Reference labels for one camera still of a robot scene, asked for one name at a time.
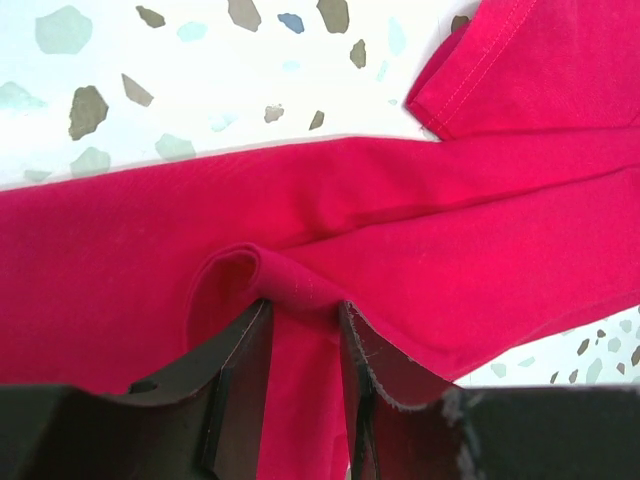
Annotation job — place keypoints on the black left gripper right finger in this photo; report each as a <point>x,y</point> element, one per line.
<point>405,422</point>

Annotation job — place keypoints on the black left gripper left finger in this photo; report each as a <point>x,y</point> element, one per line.
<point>200,417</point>

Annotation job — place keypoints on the pink t shirt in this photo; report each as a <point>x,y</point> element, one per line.
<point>519,221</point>

